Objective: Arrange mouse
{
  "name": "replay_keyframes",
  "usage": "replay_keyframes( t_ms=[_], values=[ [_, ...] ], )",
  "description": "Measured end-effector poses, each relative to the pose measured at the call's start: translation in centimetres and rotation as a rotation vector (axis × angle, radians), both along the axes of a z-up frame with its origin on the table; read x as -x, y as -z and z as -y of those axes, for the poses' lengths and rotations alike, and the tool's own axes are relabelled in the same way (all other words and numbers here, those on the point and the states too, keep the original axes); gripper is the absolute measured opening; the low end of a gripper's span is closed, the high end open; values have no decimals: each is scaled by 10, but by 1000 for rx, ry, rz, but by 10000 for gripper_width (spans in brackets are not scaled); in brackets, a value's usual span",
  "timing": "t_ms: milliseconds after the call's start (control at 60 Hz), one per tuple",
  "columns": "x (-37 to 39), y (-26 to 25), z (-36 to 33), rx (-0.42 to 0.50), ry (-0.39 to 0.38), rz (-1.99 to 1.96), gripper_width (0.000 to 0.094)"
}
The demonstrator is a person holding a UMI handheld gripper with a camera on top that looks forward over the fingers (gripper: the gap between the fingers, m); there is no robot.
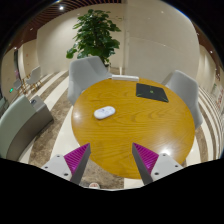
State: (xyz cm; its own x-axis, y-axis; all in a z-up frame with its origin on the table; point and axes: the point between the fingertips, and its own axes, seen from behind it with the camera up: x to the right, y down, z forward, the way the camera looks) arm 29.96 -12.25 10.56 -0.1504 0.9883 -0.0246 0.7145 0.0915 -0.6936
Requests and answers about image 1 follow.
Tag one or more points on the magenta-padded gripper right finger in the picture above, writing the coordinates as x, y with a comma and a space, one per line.
146, 158

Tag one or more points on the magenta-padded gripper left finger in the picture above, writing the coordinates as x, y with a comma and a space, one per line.
76, 158

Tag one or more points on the white cartoon-print computer mouse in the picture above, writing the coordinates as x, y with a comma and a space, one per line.
104, 112

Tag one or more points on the black square mouse pad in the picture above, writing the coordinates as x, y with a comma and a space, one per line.
151, 92

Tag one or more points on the light grey shell chair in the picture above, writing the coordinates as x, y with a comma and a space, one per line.
85, 75
186, 90

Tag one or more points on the white power strip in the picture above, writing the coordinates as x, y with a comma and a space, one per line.
125, 78

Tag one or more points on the group of grey chairs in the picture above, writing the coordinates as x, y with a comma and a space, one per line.
33, 77

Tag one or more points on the green potted plant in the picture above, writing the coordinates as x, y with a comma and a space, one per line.
95, 35

